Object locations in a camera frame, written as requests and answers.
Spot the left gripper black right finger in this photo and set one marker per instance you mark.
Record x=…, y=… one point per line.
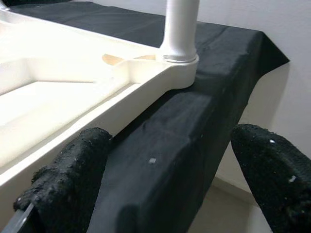
x=279, y=174

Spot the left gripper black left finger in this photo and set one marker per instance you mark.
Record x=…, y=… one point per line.
x=68, y=174

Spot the white plastic table leg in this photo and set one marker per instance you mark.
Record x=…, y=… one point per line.
x=181, y=29

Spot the white plastic children table top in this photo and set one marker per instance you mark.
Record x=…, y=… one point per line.
x=60, y=102

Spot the black tablecloth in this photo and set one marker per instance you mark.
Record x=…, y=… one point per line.
x=170, y=157

